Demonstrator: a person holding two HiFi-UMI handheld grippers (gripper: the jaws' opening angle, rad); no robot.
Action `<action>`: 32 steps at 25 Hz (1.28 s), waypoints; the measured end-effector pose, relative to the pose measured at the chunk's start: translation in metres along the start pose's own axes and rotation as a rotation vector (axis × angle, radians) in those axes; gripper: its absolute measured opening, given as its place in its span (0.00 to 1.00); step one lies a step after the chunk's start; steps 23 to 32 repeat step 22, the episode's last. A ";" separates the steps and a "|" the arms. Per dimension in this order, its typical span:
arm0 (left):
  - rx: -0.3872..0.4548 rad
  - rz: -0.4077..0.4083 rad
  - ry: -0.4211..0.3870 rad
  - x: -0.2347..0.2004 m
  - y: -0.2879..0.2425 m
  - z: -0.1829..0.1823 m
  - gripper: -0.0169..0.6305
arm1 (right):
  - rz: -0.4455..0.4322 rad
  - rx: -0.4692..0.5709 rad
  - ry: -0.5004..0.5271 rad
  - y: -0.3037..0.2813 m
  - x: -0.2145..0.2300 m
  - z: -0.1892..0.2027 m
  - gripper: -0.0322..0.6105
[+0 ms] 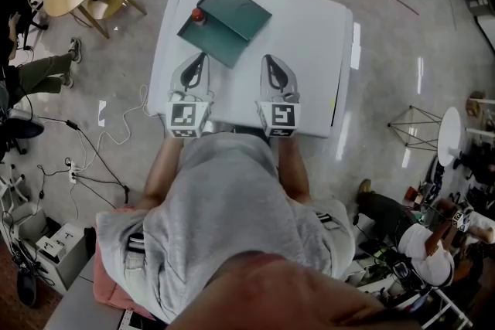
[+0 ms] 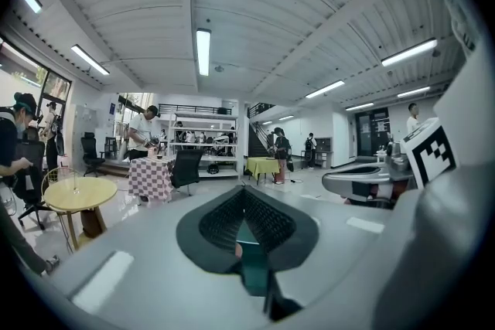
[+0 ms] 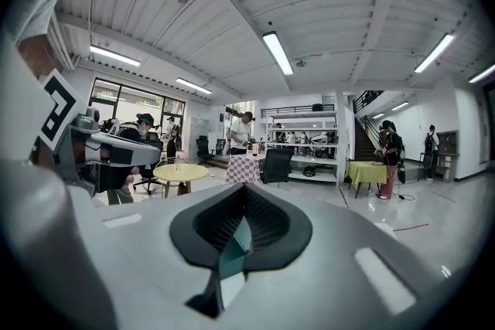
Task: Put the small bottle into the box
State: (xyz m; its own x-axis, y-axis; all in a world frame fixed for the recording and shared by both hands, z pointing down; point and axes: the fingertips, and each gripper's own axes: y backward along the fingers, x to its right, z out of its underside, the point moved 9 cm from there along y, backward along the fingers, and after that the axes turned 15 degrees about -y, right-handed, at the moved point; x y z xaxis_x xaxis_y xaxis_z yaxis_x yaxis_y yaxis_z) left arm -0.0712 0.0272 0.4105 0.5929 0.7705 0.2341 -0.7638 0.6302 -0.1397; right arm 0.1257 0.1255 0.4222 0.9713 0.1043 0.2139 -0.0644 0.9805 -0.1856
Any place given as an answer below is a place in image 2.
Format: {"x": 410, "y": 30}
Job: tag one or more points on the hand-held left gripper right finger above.
{"x": 298, "y": 239}

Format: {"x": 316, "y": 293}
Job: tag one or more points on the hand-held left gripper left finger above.
{"x": 193, "y": 235}

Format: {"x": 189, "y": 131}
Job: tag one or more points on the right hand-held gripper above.
{"x": 431, "y": 154}

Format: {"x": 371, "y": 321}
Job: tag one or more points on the black double door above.
{"x": 371, "y": 131}

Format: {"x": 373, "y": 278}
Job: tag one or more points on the black office chair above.
{"x": 187, "y": 166}
{"x": 33, "y": 181}
{"x": 91, "y": 154}

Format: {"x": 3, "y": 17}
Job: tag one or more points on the pink checkered tablecloth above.
{"x": 149, "y": 177}

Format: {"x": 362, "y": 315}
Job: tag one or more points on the yellow tablecloth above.
{"x": 263, "y": 165}

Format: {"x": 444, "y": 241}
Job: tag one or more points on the black staircase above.
{"x": 258, "y": 139}

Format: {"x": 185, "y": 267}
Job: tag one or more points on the white shelving rack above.
{"x": 220, "y": 127}

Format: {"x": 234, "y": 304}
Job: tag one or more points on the round wooden side table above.
{"x": 79, "y": 194}

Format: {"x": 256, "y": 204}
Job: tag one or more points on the clear drinking glass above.
{"x": 76, "y": 183}

